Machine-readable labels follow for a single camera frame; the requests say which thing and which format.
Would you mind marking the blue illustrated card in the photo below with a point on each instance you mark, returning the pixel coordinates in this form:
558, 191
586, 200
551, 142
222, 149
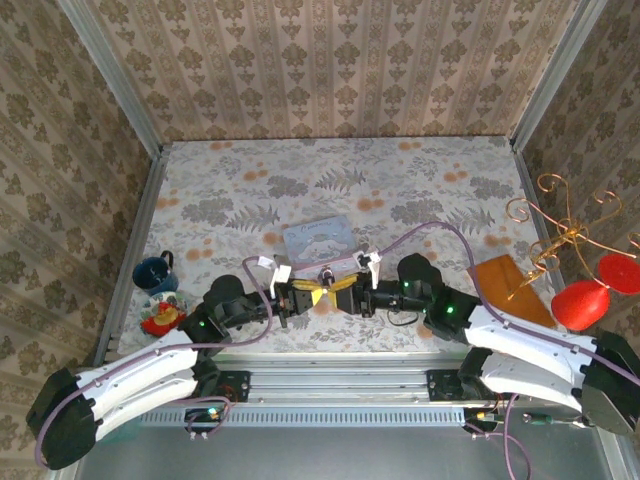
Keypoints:
320, 237

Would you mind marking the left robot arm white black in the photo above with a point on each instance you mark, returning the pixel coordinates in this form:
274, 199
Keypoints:
140, 370

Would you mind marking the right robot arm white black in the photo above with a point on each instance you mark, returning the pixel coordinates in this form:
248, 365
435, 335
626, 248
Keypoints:
525, 350

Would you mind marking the colourful floral print bowl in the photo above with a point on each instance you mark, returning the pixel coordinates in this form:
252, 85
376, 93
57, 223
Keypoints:
162, 312

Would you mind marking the dark blue enamel mug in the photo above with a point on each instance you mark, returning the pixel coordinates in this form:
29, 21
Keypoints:
152, 275

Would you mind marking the orange-brown flat board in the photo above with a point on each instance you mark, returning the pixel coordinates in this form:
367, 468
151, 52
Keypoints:
515, 292

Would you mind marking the small circuit board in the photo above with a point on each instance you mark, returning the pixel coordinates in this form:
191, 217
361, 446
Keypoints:
485, 419
205, 416

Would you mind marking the floral print tablecloth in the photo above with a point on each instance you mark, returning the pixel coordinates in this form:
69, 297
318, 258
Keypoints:
400, 175

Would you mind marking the big red plastic dome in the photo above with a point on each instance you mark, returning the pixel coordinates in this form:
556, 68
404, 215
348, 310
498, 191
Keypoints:
580, 305

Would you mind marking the small green connector plug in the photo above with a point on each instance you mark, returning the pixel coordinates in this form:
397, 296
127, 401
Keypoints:
541, 419

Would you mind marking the small red plastic disc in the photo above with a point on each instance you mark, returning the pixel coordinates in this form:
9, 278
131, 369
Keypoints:
620, 272

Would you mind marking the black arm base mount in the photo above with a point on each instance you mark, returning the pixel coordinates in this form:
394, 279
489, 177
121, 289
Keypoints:
235, 386
442, 385

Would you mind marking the aluminium table side rail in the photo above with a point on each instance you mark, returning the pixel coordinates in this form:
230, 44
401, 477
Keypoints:
135, 245
530, 195

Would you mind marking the aluminium frame corner post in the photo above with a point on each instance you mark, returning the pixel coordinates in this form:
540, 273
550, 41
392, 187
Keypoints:
557, 75
110, 80

